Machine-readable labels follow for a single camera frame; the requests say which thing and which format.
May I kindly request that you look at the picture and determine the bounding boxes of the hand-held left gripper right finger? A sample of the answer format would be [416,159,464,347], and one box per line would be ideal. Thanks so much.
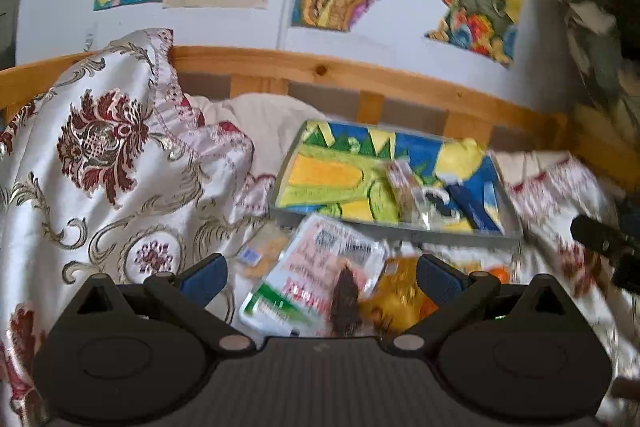
[392,253,576,353]

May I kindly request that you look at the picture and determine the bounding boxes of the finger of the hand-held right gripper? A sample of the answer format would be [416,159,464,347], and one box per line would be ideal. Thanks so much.
[571,214,640,293]

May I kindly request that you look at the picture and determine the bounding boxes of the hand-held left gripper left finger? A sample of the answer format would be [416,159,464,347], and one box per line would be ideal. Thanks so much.
[65,253,256,355]

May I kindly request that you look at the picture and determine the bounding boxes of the golden yellow snack packet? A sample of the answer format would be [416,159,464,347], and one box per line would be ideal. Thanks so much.
[359,257,442,339]

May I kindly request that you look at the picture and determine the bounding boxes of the clear pastry packet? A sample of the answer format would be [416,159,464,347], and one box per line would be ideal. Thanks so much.
[386,159,453,232]

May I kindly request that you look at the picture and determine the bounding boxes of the large white snack packet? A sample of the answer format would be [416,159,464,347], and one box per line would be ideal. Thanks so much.
[239,213,388,339]

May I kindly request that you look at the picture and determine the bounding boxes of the metal tray with colourful drawing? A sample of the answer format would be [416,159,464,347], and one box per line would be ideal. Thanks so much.
[269,119,524,241]

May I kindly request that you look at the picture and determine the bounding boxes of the pale cracker packet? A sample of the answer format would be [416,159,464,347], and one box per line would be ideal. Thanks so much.
[239,229,293,279]

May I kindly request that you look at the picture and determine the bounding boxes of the dark brown snack piece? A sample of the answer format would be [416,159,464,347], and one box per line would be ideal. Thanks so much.
[327,267,362,338]

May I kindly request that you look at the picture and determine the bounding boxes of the floral satin blanket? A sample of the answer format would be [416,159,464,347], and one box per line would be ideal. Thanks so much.
[0,27,640,427]

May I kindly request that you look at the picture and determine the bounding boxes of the cream pillow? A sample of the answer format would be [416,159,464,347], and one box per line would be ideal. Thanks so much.
[192,94,328,190]

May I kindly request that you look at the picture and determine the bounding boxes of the dark hanging clothes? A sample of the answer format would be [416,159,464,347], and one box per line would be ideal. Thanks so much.
[550,0,640,148]

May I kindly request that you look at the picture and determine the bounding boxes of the grey wall panel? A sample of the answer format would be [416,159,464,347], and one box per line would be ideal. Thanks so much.
[0,0,25,68]

